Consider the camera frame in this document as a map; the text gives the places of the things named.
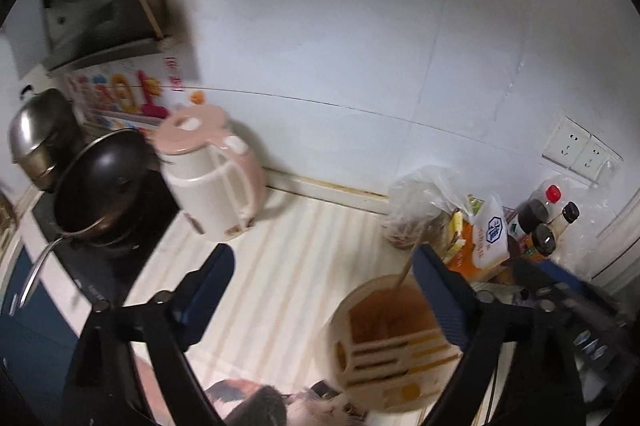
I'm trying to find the clear plastic bag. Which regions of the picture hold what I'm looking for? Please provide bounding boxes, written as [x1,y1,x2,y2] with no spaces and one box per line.
[382,166,474,249]

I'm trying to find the black wok pan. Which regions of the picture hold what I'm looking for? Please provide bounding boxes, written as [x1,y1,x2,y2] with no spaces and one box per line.
[17,129,152,308]

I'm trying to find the beige utensil holder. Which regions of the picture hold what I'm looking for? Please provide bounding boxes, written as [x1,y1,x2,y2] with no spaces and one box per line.
[314,274,462,414]

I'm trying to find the light wooden chopstick gold band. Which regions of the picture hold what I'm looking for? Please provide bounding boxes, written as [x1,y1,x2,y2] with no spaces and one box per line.
[393,224,430,291]

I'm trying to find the stainless steel pot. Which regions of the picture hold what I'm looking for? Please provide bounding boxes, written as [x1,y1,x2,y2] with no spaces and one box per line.
[8,88,85,192]

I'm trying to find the black induction cooktop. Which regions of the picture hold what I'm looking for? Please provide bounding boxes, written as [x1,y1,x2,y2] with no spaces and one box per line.
[51,170,178,307]

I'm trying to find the black cap sauce bottle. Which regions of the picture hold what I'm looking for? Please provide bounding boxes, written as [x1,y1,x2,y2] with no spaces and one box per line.
[549,201,580,238]

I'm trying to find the orange label sauce bottle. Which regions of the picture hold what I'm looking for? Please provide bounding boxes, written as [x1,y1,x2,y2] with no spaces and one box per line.
[520,223,556,262]

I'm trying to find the pink white electric kettle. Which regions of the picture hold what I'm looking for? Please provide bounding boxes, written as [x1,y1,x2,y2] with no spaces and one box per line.
[153,104,266,242]

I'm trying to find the blue cabinet drawers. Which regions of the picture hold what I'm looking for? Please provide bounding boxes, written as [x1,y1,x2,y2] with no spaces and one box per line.
[1,249,77,422]

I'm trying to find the large plastic bag right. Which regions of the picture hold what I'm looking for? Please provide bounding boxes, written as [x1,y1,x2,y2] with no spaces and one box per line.
[546,175,615,279]

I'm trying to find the colourful wall sticker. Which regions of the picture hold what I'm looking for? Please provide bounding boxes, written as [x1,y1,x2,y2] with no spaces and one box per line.
[64,54,207,132]

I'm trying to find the red cap soy sauce bottle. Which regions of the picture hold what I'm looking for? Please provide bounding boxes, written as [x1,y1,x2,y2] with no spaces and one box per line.
[508,184,562,241]

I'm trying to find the striped cat print mat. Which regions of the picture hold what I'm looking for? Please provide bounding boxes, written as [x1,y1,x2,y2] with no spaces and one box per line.
[124,184,501,426]

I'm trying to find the white wall socket panel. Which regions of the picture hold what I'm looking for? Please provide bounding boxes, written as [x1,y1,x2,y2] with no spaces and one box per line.
[542,117,623,183]

